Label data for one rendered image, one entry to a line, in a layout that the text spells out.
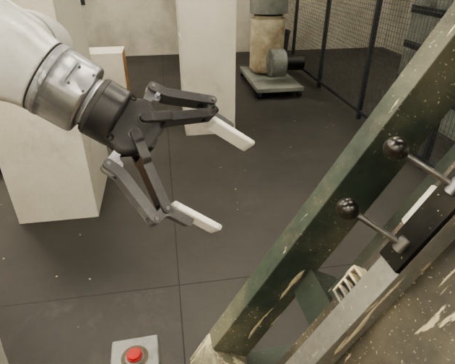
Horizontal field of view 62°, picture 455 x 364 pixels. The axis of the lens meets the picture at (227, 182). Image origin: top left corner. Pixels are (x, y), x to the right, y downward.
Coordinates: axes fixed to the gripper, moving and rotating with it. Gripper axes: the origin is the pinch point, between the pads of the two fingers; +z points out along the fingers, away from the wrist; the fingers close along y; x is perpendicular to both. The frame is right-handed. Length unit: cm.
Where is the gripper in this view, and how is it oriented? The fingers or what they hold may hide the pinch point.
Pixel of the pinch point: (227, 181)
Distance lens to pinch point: 52.4
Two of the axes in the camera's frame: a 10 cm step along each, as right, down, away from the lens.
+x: -4.4, 2.5, 8.6
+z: 8.3, 4.8, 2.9
